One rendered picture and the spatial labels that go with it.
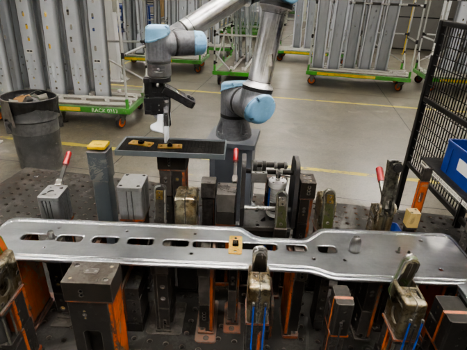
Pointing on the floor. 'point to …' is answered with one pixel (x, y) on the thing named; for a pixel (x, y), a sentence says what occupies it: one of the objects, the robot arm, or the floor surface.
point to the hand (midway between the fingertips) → (169, 135)
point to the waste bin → (34, 127)
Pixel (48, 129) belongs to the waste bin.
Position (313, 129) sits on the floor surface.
